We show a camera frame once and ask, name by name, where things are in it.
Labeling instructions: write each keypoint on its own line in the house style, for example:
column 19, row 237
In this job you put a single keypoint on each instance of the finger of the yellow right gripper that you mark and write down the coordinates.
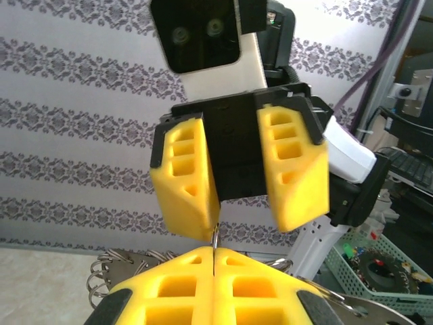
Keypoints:
column 179, row 203
column 304, row 196

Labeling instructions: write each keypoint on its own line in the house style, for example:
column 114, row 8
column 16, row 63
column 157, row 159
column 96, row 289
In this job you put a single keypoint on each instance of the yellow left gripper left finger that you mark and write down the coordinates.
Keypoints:
column 159, row 298

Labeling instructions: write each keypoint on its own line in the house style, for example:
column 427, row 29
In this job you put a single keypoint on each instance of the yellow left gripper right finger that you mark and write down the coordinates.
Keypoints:
column 270, row 298

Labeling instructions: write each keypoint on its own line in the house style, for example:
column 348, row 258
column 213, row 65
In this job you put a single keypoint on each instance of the metal key plate with rings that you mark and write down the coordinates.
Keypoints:
column 372, row 311

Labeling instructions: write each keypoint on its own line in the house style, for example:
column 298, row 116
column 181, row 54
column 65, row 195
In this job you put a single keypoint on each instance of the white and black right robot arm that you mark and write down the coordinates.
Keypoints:
column 348, row 155

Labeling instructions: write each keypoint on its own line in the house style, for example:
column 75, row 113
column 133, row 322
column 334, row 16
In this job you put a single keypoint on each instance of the green plastic basket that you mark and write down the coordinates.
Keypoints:
column 341, row 267

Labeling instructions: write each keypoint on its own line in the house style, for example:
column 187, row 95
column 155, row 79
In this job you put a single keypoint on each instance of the dark tape roll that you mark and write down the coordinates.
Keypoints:
column 372, row 277

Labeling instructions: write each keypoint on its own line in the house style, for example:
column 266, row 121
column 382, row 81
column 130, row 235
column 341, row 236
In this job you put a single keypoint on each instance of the black keyboard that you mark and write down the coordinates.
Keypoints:
column 411, row 166

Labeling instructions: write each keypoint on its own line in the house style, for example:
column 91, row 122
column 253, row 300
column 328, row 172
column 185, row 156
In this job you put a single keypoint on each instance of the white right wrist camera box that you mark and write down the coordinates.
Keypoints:
column 203, row 34

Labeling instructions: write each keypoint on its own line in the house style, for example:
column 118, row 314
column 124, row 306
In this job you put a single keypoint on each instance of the aluminium frame post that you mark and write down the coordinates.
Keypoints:
column 394, row 57

